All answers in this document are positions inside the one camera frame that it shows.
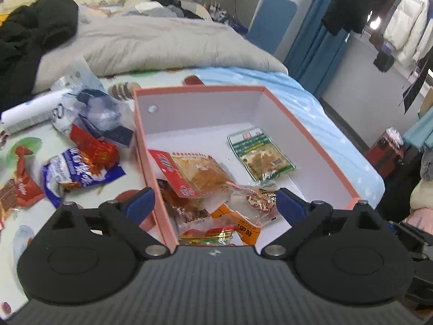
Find brown snack packet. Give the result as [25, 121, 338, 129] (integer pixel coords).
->
[157, 179, 212, 234]

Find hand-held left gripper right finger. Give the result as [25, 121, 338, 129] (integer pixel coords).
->
[262, 187, 388, 259]

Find red sausage snack packet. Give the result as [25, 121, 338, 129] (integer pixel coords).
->
[0, 145, 45, 212]

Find green label snack packet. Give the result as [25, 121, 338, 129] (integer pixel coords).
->
[227, 128, 296, 183]

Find chair with blue cover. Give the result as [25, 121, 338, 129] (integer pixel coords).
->
[246, 0, 298, 59]

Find cyan cloth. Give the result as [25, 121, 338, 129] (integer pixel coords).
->
[402, 108, 433, 150]

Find grey duvet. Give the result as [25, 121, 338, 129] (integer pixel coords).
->
[32, 17, 289, 94]

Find blue and white snack packet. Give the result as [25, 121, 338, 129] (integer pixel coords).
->
[42, 147, 126, 209]

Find pile of clothes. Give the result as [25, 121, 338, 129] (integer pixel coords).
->
[123, 0, 214, 21]

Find hanging white puffer jacket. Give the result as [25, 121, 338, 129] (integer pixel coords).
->
[384, 0, 433, 64]

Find clear grey nut snack packet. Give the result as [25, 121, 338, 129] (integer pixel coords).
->
[227, 181, 281, 226]

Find black jacket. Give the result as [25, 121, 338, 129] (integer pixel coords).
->
[0, 0, 79, 109]

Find hanging black coat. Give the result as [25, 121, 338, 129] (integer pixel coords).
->
[321, 0, 400, 37]

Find orange snack packet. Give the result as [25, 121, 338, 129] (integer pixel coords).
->
[210, 204, 263, 247]

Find white paper roll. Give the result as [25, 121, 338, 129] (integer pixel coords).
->
[0, 89, 73, 135]

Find red suitcase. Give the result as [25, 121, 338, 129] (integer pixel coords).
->
[365, 127, 405, 181]

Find clear plastic bag blue print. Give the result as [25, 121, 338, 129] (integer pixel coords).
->
[51, 57, 136, 148]

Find blue curtain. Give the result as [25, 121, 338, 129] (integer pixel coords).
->
[283, 0, 352, 99]

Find dark hanging garment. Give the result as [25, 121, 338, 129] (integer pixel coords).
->
[373, 51, 396, 74]

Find cream cloth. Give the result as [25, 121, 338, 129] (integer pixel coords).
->
[409, 176, 433, 226]

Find group of small bottles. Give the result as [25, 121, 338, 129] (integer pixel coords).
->
[206, 2, 249, 34]

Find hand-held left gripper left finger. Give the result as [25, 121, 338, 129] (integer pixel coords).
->
[44, 186, 170, 259]

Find red label tofu snack packet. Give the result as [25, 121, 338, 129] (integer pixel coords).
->
[148, 149, 235, 199]

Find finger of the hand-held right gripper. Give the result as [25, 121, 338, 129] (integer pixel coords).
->
[388, 221, 433, 262]

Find orange cardboard box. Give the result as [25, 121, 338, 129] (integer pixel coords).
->
[133, 86, 362, 254]

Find shiny red snack packet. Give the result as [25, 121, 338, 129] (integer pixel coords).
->
[70, 124, 120, 177]

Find red and gold snack packet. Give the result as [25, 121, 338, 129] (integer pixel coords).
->
[179, 227, 237, 246]

